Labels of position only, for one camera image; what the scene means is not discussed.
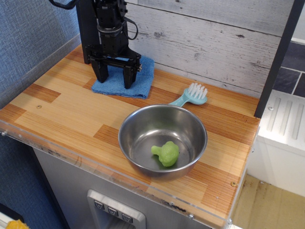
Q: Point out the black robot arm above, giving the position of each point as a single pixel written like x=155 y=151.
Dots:
x=110 y=15

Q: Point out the silver button control panel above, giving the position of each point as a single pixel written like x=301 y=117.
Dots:
x=109 y=213

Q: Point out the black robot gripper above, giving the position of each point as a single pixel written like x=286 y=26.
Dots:
x=114 y=51

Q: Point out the green toy broccoli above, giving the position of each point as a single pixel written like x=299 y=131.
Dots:
x=167 y=154

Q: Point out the white ribbed cabinet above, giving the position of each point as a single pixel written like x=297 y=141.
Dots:
x=278 y=155

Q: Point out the clear acrylic table edge guard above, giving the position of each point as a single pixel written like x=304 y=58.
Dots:
x=208 y=191

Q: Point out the stainless steel bowl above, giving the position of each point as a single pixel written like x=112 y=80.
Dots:
x=148 y=129

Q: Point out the teal dish brush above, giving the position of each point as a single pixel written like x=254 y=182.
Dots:
x=195 y=94

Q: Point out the dark right frame post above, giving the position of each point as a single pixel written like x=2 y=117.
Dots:
x=290 y=26

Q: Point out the blue microfibre towel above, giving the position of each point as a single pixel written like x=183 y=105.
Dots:
x=114 y=85

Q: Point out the yellow object at corner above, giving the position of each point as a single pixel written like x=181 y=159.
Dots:
x=16 y=224

